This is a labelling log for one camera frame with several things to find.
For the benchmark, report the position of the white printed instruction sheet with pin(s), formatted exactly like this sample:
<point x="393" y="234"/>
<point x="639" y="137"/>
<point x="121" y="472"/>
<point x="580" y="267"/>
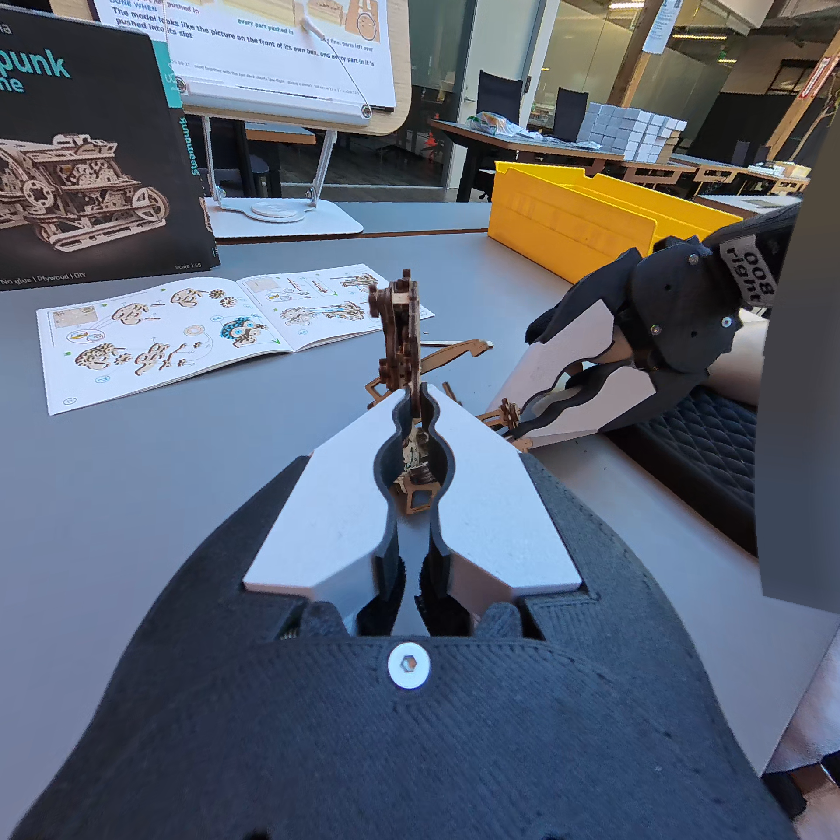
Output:
<point x="262" y="59"/>

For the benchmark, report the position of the black office chair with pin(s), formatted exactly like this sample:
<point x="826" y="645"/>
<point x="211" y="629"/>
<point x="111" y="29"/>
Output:
<point x="499" y="95"/>
<point x="571" y="111"/>

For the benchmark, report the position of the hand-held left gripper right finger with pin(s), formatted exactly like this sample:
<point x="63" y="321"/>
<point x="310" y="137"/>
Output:
<point x="499" y="525"/>

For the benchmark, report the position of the black quilted wrist pad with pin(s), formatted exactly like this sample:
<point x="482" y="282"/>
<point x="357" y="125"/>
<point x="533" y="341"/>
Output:
<point x="709" y="459"/>

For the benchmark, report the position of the hanging paper sheet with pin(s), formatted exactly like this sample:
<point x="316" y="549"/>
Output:
<point x="663" y="26"/>

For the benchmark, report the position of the colourful packet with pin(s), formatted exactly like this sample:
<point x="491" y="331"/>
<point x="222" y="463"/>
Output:
<point x="492" y="123"/>

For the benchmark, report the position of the small wooden part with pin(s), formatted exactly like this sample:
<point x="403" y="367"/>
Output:
<point x="505" y="417"/>

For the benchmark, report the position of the open instruction booklet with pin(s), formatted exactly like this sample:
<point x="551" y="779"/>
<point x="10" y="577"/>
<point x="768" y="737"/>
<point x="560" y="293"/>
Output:
<point x="164" y="354"/>

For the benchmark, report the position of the wooden model frame with arms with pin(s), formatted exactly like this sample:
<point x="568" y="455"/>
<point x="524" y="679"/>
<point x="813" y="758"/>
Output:
<point x="476" y="346"/>

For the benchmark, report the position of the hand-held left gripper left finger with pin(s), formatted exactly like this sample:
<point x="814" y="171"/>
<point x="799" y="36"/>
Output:
<point x="321" y="525"/>

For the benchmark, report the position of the light wooden background table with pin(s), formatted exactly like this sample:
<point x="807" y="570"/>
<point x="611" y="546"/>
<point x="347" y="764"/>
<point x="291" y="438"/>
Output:
<point x="656" y="172"/>

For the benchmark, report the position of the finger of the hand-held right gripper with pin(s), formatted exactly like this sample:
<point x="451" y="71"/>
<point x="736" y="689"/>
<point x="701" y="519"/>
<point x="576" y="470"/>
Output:
<point x="564" y="354"/>
<point x="610" y="407"/>

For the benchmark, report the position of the stack of white boxes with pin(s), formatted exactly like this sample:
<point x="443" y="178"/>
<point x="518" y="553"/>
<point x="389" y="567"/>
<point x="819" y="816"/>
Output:
<point x="630" y="131"/>

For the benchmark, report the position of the dark wooden gear stack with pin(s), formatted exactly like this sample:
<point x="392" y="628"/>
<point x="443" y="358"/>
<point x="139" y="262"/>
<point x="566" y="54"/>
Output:
<point x="397" y="328"/>

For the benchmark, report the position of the black model kit box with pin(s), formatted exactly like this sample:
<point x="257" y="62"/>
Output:
<point x="98" y="131"/>

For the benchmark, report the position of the yellow plastic bin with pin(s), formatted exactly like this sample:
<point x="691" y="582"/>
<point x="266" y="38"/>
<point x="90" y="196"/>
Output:
<point x="558" y="223"/>

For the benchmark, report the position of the dark background table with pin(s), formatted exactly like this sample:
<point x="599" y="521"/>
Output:
<point x="558" y="149"/>

